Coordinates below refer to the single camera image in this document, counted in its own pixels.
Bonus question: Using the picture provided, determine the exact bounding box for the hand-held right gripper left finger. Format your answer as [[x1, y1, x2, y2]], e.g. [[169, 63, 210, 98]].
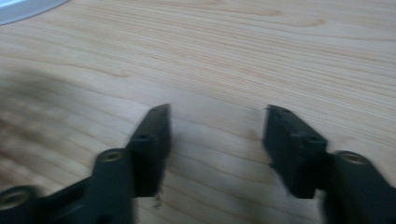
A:
[[90, 103, 173, 224]]

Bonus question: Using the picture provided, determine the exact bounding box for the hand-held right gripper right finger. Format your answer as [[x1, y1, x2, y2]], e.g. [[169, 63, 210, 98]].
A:
[[262, 105, 396, 224]]

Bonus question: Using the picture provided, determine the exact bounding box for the white plate edge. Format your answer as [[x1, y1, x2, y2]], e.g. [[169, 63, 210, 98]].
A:
[[0, 0, 70, 26]]

